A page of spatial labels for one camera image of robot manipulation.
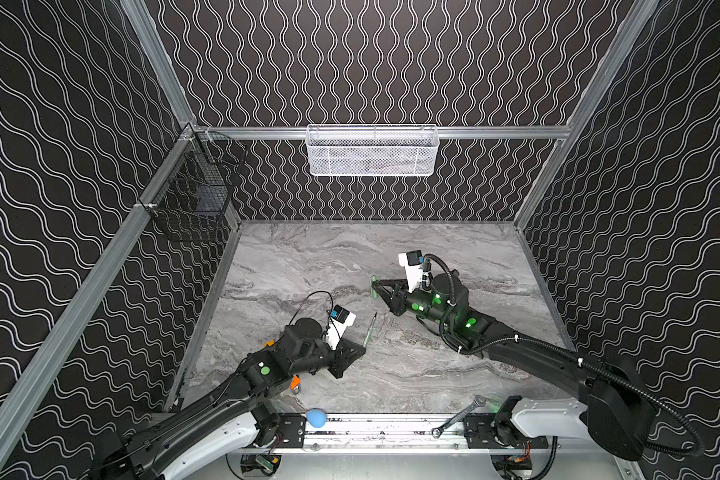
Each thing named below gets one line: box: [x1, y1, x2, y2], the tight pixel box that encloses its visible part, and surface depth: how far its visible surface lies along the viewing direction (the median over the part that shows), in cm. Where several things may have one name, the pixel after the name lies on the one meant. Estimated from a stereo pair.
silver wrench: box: [431, 395, 487, 439], surface depth 80 cm
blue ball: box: [306, 408, 327, 428], surface depth 77 cm
